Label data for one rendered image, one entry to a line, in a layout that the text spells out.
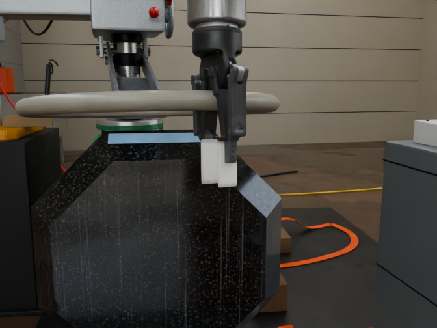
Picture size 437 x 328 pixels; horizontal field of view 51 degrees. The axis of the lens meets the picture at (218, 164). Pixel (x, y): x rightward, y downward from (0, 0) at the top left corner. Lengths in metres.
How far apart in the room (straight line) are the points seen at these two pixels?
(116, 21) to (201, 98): 0.82
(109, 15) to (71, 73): 5.39
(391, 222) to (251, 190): 0.44
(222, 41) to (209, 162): 0.19
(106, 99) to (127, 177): 0.74
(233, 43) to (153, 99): 0.14
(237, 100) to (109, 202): 0.84
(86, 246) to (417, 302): 0.98
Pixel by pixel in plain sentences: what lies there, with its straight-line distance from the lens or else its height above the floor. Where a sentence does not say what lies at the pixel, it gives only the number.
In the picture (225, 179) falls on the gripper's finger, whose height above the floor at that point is 0.83.
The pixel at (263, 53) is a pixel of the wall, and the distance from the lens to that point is 7.15.
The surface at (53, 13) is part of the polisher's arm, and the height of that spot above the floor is 1.26.
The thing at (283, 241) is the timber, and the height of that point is 0.08.
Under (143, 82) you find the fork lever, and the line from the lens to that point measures 1.41.
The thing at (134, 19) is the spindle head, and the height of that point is 1.16.
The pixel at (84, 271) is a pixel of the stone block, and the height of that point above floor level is 0.40.
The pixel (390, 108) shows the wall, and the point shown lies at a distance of 8.12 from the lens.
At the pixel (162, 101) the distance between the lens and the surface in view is 0.66.
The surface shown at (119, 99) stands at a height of 0.95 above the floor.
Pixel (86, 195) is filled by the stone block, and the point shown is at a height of 0.64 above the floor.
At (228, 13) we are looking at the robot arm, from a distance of 0.67.
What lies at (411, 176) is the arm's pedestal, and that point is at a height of 0.72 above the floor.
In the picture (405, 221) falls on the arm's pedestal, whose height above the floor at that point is 0.58.
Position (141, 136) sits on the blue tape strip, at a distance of 1.44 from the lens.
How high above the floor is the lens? 0.98
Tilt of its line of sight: 10 degrees down
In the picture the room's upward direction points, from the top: straight up
